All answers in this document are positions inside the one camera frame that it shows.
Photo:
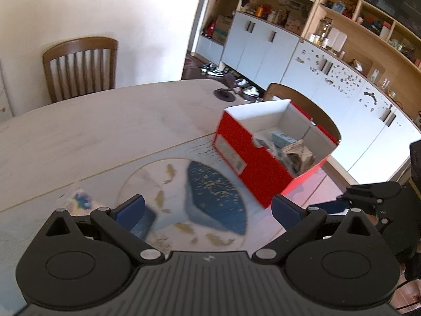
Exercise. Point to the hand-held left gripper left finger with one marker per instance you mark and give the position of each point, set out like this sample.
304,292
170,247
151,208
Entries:
130,212

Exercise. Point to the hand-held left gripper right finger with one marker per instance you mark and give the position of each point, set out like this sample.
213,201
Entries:
286,210

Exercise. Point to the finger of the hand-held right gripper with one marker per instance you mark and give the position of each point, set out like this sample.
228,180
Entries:
332,206
371,191

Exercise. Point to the red cardboard box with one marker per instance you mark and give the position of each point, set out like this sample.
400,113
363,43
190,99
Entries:
263,177

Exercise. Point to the bread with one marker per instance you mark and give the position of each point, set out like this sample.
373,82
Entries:
80,199

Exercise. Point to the silver snack packet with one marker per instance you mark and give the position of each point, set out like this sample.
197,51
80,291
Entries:
301,154

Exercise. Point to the light blue slim carton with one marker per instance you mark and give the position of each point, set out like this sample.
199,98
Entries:
281,137

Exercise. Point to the grey-blue packet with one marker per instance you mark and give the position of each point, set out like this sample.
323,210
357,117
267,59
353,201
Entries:
261,142

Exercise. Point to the brown wooden chair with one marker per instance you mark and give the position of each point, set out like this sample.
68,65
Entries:
79,44
315,112

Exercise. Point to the white tall cabinet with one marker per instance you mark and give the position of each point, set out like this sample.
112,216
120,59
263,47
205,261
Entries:
329,105

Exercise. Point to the white shoes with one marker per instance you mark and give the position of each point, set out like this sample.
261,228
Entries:
248,89

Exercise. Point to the black white sneakers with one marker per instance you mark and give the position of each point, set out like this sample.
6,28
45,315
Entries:
213,69

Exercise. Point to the red patterned rug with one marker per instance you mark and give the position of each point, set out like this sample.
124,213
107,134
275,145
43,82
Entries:
192,63

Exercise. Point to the wooden shelf unit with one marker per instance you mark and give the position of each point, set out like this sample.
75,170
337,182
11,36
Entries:
361,16

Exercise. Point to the brown carton with green print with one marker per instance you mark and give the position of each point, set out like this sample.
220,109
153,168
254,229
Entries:
222,29

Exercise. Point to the red bag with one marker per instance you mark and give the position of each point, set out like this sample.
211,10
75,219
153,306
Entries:
209,29

